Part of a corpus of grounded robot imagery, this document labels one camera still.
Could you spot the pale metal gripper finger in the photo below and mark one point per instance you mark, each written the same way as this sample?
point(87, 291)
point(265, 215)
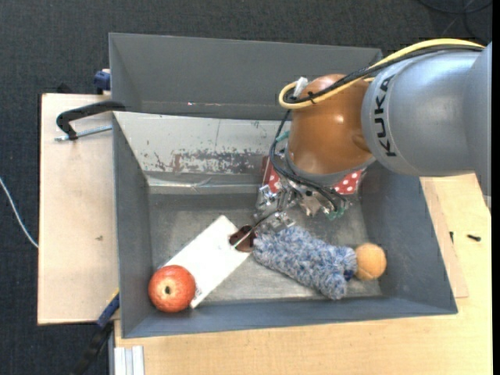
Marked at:
point(282, 221)
point(265, 197)

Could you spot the red apple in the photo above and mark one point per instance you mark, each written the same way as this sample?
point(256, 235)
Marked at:
point(172, 289)

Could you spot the dark red small object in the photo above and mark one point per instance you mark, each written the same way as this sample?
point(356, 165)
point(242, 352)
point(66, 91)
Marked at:
point(242, 238)

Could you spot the orange ball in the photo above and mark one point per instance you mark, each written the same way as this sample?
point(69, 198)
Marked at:
point(370, 262)

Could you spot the blue and white fluffy cloth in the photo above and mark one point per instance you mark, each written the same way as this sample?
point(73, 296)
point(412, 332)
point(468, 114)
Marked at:
point(304, 260)

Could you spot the pale wood flat board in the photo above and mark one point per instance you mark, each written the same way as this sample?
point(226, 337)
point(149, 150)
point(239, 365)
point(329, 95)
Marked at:
point(74, 209)

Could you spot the white flat box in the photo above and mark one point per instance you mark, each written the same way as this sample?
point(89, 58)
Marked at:
point(209, 254)

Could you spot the red white-dotted box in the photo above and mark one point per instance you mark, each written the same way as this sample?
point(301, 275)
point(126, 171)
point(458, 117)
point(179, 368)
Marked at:
point(349, 183)

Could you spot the grey metal bin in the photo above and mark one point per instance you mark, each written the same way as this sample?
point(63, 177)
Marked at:
point(179, 72)

